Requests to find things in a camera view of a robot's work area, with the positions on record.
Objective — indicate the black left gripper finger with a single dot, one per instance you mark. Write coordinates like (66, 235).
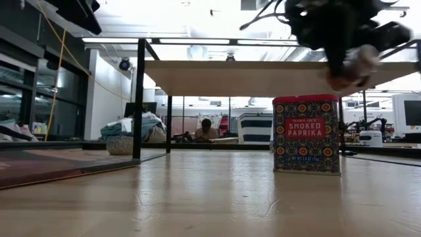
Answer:
(79, 13)

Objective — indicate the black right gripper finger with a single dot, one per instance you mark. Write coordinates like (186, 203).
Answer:
(365, 81)
(333, 62)

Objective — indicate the smoked paprika tin red lid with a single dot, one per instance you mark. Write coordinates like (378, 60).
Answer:
(306, 138)

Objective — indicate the black boom stand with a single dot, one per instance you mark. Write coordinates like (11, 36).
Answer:
(364, 108)

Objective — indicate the long ceiling light bar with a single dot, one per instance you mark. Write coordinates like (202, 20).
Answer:
(112, 40)

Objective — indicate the white framed monitor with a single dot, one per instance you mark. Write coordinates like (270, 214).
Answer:
(412, 113)

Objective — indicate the white device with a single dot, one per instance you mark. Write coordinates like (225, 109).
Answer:
(371, 139)

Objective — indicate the black pen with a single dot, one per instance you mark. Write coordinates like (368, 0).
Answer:
(349, 153)

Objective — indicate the white navy striped bin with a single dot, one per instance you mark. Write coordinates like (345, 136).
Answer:
(255, 128)

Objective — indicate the black monitor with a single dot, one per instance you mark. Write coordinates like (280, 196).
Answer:
(130, 108)

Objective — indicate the white plastic bags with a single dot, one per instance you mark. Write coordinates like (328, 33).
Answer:
(10, 126)

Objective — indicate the pile of cloths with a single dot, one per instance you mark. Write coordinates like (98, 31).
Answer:
(148, 130)

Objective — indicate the person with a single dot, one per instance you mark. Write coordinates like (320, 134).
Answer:
(205, 133)

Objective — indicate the black dome camera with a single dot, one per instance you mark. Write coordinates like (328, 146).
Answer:
(230, 58)
(124, 64)

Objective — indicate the wooden shelf riser black frame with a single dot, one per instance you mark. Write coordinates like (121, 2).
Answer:
(246, 79)

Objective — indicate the black metal rig frame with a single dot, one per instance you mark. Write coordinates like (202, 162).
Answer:
(213, 146)

